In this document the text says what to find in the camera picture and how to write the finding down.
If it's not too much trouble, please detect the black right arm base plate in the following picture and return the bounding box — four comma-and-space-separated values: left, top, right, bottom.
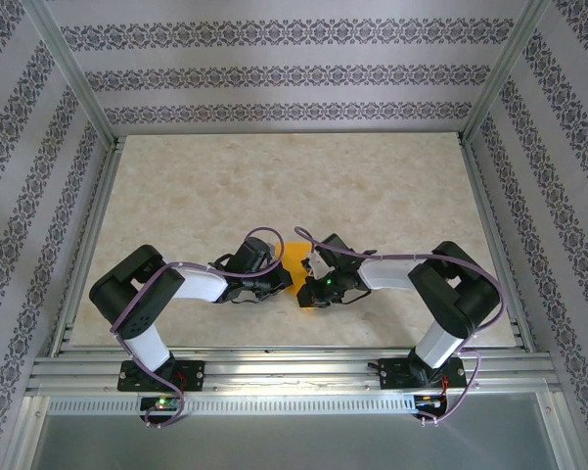
379, 355, 468, 392

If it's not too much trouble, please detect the aluminium frame post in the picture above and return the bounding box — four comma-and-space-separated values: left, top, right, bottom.
22, 0, 123, 151
459, 0, 565, 148

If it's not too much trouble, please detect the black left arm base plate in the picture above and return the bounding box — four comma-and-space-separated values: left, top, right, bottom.
118, 359, 206, 394

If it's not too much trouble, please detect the orange paper sheet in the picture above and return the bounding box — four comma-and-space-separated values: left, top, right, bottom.
277, 240, 325, 312

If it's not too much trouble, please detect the small controller board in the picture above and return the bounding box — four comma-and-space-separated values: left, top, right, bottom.
414, 394, 452, 417
139, 396, 183, 418

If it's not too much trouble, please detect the slotted grey cable duct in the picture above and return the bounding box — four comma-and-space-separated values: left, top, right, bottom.
46, 395, 418, 415

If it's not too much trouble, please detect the aluminium mounting rail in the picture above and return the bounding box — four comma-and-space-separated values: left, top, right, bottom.
26, 348, 562, 397

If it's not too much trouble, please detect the grey metal panel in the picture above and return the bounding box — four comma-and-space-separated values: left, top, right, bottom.
22, 391, 568, 470

